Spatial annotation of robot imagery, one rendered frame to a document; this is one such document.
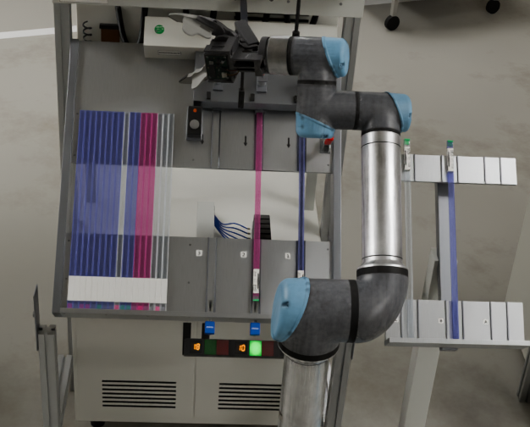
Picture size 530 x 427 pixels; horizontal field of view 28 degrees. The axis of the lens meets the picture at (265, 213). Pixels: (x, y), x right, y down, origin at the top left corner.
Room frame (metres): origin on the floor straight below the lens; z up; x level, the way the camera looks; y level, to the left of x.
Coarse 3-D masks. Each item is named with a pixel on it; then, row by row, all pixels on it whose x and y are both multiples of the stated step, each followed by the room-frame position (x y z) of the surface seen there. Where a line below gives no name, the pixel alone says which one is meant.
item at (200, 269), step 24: (192, 240) 2.17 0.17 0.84; (216, 240) 2.18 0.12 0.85; (240, 240) 2.18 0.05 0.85; (264, 240) 2.19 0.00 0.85; (168, 264) 2.12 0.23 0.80; (192, 264) 2.13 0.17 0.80; (216, 264) 2.13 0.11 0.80; (240, 264) 2.14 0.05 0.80; (264, 264) 2.14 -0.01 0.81; (288, 264) 2.15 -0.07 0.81; (312, 264) 2.16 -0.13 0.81; (168, 288) 2.08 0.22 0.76; (192, 288) 2.08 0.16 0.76; (216, 288) 2.09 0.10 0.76; (240, 288) 2.09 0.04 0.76; (264, 288) 2.10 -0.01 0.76; (216, 312) 2.04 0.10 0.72; (240, 312) 2.05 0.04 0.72; (264, 312) 2.06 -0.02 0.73
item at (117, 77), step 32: (96, 64) 2.48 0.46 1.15; (128, 64) 2.49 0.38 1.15; (160, 64) 2.50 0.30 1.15; (192, 64) 2.51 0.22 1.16; (96, 96) 2.42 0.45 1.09; (128, 96) 2.43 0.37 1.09; (160, 96) 2.44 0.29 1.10; (192, 96) 2.45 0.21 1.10; (224, 128) 2.39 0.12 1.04; (256, 128) 2.40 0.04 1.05; (288, 128) 2.41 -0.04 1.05; (192, 160) 2.32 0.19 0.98; (224, 160) 2.33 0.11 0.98; (288, 160) 2.35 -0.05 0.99; (320, 160) 2.36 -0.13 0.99
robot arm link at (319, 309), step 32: (288, 288) 1.53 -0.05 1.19; (320, 288) 1.54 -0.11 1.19; (352, 288) 1.54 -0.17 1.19; (288, 320) 1.49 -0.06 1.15; (320, 320) 1.49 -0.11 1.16; (352, 320) 1.50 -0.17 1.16; (288, 352) 1.50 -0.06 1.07; (320, 352) 1.49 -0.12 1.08; (288, 384) 1.51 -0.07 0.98; (320, 384) 1.51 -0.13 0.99; (288, 416) 1.50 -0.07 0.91; (320, 416) 1.52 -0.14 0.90
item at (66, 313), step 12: (60, 312) 1.99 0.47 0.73; (72, 312) 1.99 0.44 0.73; (84, 312) 2.00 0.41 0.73; (96, 312) 2.00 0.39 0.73; (108, 312) 2.00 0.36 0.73; (120, 312) 2.00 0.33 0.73; (132, 312) 2.01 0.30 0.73; (144, 312) 2.01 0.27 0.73; (156, 312) 2.01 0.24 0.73; (168, 312) 2.02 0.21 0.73; (180, 312) 2.02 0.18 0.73; (192, 312) 2.02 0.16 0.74; (204, 312) 2.02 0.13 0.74
